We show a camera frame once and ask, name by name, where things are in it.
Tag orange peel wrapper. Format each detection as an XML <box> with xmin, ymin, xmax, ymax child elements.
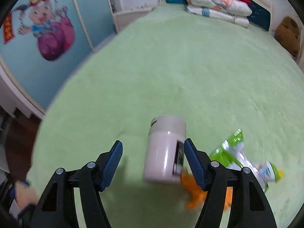
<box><xmin>180</xmin><ymin>170</ymin><xmax>233</xmax><ymax>211</ymax></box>

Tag green snack wrapper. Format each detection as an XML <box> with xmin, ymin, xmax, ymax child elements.
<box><xmin>209</xmin><ymin>129</ymin><xmax>284</xmax><ymax>191</ymax></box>

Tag white plastic jar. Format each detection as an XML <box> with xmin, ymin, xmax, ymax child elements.
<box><xmin>143</xmin><ymin>115</ymin><xmax>187</xmax><ymax>183</ymax></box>

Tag blue cartoon wardrobe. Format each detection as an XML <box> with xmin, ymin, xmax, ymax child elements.
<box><xmin>1</xmin><ymin>0</ymin><xmax>115</xmax><ymax>113</ymax></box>

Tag brown plush toy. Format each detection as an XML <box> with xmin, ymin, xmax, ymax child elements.
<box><xmin>274</xmin><ymin>17</ymin><xmax>300</xmax><ymax>57</ymax></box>

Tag white folded quilt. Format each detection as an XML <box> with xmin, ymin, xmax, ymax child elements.
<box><xmin>187</xmin><ymin>5</ymin><xmax>249</xmax><ymax>28</ymax></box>

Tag white nightstand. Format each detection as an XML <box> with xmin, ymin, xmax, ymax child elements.
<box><xmin>113</xmin><ymin>7</ymin><xmax>154</xmax><ymax>33</ymax></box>

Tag floral folded quilt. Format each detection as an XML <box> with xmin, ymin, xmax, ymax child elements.
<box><xmin>186</xmin><ymin>0</ymin><xmax>252</xmax><ymax>17</ymax></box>

